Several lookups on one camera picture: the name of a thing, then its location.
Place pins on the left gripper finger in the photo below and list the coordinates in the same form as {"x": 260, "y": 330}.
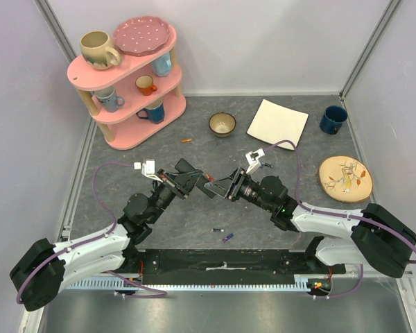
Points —
{"x": 186, "y": 179}
{"x": 201, "y": 180}

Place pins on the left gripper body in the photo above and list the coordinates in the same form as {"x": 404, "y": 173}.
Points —
{"x": 172, "y": 185}

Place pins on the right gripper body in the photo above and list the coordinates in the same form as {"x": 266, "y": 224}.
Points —
{"x": 236, "y": 184}

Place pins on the black remote control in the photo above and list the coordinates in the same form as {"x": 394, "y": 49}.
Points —
{"x": 183, "y": 167}

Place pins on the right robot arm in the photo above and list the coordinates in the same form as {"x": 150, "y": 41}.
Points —
{"x": 372, "y": 236}

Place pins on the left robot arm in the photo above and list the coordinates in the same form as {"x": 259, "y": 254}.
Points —
{"x": 46, "y": 269}

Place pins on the blue purple battery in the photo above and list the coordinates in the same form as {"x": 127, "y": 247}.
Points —
{"x": 227, "y": 238}

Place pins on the beige brown ceramic bowl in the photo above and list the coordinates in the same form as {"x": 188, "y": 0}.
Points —
{"x": 222, "y": 124}

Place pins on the white square plate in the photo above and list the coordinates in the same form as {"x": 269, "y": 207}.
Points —
{"x": 273, "y": 123}

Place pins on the dark blue faceted mug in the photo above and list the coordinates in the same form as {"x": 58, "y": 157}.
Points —
{"x": 153, "y": 112}

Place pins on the pink three-tier shelf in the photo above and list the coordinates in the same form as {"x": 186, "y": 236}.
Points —
{"x": 123, "y": 129}

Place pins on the round wooden bird coaster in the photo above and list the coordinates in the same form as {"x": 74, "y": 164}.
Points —
{"x": 345, "y": 179}

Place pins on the orange mug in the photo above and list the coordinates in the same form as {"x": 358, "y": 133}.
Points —
{"x": 145, "y": 84}

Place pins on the grey blue mug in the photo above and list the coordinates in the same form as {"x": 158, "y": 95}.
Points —
{"x": 109, "y": 99}

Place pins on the navy blue cup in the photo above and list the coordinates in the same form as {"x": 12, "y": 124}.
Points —
{"x": 333, "y": 119}

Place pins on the light blue mug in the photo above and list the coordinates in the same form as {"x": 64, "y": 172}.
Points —
{"x": 162, "y": 66}

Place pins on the pink polka dot plate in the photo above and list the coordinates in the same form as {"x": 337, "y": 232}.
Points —
{"x": 141, "y": 36}

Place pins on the beige ceramic mug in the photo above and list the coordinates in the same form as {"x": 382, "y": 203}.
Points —
{"x": 99, "y": 50}

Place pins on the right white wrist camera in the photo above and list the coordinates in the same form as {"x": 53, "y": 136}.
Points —
{"x": 253, "y": 158}

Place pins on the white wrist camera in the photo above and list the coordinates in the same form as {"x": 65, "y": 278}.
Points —
{"x": 147, "y": 168}
{"x": 253, "y": 158}

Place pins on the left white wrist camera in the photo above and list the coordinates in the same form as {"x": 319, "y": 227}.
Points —
{"x": 147, "y": 168}

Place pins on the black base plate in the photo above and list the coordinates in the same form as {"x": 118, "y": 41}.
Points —
{"x": 224, "y": 267}

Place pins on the white slotted cable duct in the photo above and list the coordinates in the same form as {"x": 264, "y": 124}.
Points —
{"x": 111, "y": 283}

